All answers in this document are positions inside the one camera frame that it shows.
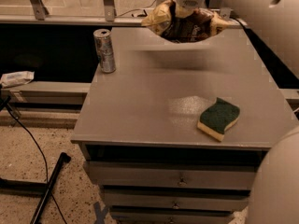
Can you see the brown yellow chip bag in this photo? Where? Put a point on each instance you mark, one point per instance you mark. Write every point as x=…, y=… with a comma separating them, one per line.
x=180, y=25

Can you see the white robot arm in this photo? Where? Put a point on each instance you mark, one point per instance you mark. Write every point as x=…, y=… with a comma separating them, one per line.
x=274, y=197

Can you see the silver redbull can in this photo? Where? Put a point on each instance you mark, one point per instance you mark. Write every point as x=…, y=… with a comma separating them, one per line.
x=104, y=50

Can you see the green yellow sponge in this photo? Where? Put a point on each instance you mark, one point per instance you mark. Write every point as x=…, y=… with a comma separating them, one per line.
x=218, y=118

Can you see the grey drawer cabinet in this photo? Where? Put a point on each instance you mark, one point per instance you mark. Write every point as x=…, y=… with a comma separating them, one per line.
x=146, y=111

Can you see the top grey drawer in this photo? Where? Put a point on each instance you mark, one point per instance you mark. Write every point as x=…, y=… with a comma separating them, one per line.
x=161, y=175

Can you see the grey drawer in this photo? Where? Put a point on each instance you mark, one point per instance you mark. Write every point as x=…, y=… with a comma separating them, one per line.
x=167, y=216
x=176, y=199
x=161, y=175

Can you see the white wipes packet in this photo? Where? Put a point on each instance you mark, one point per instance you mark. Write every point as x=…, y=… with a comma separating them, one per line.
x=16, y=78

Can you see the middle grey drawer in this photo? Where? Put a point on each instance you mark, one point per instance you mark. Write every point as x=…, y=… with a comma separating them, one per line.
x=176, y=199

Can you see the bottom grey drawer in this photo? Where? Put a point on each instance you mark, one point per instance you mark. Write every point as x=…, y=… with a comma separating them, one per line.
x=167, y=216

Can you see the black stand leg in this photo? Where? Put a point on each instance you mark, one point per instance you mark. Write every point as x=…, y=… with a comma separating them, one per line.
x=35, y=189

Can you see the metal railing frame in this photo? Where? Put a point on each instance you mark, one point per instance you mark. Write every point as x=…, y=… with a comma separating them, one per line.
x=76, y=12

